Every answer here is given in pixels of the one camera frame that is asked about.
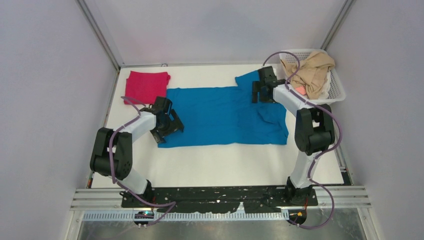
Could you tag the white slotted cable duct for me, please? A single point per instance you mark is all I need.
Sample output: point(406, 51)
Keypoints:
point(150, 216)

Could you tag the folded red t shirt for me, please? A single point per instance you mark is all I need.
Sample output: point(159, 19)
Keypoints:
point(145, 87)

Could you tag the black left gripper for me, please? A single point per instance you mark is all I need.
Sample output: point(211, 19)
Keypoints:
point(173, 127)

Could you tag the white garment in basket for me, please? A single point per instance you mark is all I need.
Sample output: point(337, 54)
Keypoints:
point(326, 87)

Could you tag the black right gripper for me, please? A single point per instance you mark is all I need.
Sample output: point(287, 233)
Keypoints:
point(255, 88)

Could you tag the beige t shirt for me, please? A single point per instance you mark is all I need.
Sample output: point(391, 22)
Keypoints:
point(311, 73)

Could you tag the aluminium frame rail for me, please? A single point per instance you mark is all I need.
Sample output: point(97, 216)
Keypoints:
point(84, 7)

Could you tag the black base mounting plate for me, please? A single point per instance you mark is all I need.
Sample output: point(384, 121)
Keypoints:
point(227, 199)

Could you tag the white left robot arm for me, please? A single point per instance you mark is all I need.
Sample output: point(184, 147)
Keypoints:
point(112, 154)

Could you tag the white plastic laundry basket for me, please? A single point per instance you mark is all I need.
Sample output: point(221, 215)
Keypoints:
point(337, 93)

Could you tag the blue t shirt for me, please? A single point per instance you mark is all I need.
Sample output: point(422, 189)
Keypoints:
point(226, 115)

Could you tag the pink garment in basket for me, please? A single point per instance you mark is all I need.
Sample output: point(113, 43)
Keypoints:
point(301, 90)

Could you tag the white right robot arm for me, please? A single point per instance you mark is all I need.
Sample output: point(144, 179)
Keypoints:
point(314, 129)

